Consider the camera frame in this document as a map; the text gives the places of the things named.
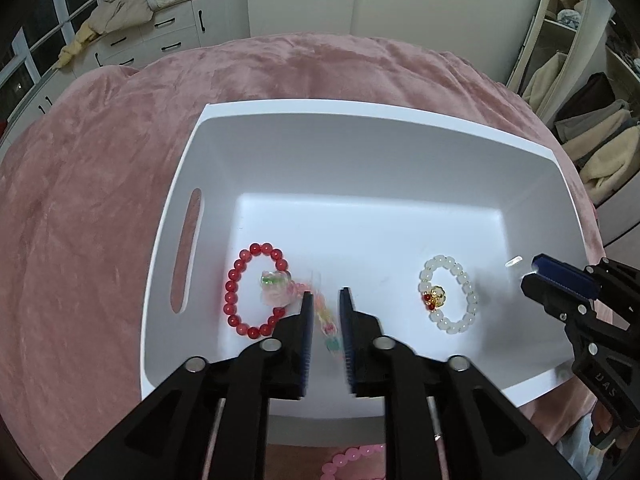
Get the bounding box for dark brown hanging garment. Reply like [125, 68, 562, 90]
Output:
[570, 72, 617, 122]

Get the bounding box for light blue cloth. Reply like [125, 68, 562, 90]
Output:
[552, 417, 608, 480]

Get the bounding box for beige clothing pile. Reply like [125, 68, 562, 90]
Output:
[56, 0, 157, 70]

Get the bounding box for window with white frame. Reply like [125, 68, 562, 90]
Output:
[0, 0, 103, 136]

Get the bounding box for white plastic storage box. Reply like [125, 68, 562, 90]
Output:
[139, 101, 604, 419]

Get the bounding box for person's right hand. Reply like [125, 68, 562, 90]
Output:
[590, 402, 632, 457]

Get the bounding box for white bead bracelet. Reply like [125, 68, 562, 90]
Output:
[417, 254, 479, 335]

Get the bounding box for pastel multicoloured bead bracelet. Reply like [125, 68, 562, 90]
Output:
[259, 269, 347, 362]

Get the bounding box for cream fleece garment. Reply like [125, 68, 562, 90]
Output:
[559, 109, 640, 207]

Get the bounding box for pink plush blanket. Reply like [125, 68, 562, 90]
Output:
[0, 34, 640, 480]

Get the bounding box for white drawer cabinet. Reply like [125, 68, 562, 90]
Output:
[0, 0, 251, 133]

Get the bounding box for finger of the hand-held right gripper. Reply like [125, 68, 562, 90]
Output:
[520, 254, 640, 432]
[585, 258, 640, 332]

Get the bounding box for red bead bracelet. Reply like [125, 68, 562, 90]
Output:
[223, 242, 292, 341]

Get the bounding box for pink bead bracelet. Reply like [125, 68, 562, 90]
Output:
[320, 442, 387, 480]

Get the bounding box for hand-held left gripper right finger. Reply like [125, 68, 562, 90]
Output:
[339, 287, 582, 480]

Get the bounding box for cream hanging coat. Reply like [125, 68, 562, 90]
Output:
[521, 51, 571, 117]

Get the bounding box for grey hanging garment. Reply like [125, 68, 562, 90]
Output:
[554, 99, 632, 145]

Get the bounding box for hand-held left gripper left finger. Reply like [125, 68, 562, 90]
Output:
[64, 294, 316, 480]

